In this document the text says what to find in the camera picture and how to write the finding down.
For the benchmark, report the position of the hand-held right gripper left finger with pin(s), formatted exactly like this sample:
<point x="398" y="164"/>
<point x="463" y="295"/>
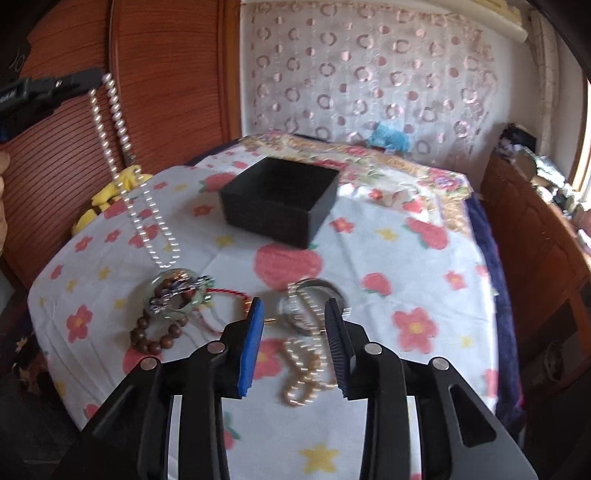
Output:
<point x="249" y="355"/>

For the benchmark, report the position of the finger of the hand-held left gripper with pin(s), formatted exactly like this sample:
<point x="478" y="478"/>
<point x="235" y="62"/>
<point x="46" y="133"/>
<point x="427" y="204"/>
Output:
<point x="69" y="83"/>

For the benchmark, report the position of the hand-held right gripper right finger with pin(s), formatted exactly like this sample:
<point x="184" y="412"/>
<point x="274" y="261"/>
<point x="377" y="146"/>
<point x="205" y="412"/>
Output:
<point x="339" y="355"/>

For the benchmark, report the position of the green jade bangle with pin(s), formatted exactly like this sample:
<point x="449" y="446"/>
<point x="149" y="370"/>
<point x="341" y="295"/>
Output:
<point x="197" y="302"/>

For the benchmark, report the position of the black cardboard box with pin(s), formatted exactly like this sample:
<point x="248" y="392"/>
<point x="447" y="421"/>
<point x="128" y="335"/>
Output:
<point x="277" y="221"/>

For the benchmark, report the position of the person's left hand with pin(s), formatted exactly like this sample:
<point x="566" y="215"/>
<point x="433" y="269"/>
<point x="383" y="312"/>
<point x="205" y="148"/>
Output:
<point x="2" y="194"/>

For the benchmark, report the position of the wooden wardrobe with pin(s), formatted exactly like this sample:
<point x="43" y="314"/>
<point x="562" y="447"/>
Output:
<point x="175" y="69"/>

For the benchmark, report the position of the yellow plush toy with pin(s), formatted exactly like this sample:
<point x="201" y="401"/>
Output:
<point x="104" y="196"/>

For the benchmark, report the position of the strawberry flower print sheet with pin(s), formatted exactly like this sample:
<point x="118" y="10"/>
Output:
<point x="369" y="240"/>

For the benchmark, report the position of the navy bed sheet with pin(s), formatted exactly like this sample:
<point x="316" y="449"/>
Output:
<point x="485" y="230"/>

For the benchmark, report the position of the wooden cabinet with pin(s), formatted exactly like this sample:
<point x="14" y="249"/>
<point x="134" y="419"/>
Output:
<point x="531" y="240"/>

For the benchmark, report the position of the blue plastic bag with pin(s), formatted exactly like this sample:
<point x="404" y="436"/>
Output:
<point x="388" y="136"/>

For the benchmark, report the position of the circle patterned curtain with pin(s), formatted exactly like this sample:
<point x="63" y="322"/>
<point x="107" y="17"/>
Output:
<point x="346" y="69"/>

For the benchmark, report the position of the pile of dark clothes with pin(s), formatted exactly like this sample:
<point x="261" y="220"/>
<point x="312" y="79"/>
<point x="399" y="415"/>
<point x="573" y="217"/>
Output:
<point x="515" y="138"/>

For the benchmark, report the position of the window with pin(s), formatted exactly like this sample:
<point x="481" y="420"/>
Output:
<point x="582" y="138"/>

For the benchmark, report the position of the white window curtain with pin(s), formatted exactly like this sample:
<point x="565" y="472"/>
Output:
<point x="547" y="69"/>

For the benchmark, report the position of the cream air conditioner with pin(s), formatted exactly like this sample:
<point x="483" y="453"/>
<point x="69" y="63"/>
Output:
<point x="501" y="21"/>

